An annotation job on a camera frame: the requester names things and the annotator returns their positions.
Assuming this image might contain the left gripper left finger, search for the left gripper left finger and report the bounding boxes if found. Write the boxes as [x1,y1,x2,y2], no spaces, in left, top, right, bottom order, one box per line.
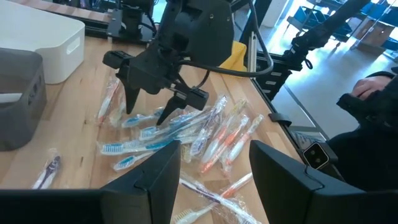
[0,141,182,224]

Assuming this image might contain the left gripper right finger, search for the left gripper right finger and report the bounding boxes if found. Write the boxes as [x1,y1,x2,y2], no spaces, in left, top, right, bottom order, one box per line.
[249,139,398,224]

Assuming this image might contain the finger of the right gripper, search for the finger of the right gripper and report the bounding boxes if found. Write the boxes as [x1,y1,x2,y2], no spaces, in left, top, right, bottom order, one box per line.
[156,95,187,126]
[120,77,141,114]

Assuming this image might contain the yellow cloth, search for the yellow cloth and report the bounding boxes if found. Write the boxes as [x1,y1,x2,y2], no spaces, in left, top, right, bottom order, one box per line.
[219,40,248,71]

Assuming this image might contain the person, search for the person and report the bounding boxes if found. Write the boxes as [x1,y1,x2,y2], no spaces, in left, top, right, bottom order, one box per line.
[328,67,398,191]

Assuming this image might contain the grey translucent plastic bin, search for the grey translucent plastic bin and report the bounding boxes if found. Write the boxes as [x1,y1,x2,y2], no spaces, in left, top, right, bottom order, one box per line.
[0,47,48,152]

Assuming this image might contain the white plastic bin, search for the white plastic bin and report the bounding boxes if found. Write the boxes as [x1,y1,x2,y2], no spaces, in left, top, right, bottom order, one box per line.
[0,0,86,85]

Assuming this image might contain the person's hand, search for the person's hand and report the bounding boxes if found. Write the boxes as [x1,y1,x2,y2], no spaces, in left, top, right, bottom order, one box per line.
[350,75,393,101]

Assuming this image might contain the cardboard box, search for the cardboard box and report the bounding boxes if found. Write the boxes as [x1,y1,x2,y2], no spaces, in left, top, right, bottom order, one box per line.
[351,17,396,47]

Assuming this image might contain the small black camera box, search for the small black camera box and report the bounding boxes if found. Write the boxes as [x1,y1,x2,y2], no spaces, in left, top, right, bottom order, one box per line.
[302,141,331,171]

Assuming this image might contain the silver aluminium bracket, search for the silver aluminium bracket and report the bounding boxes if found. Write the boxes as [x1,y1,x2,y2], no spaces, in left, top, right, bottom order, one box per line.
[247,30,258,73]

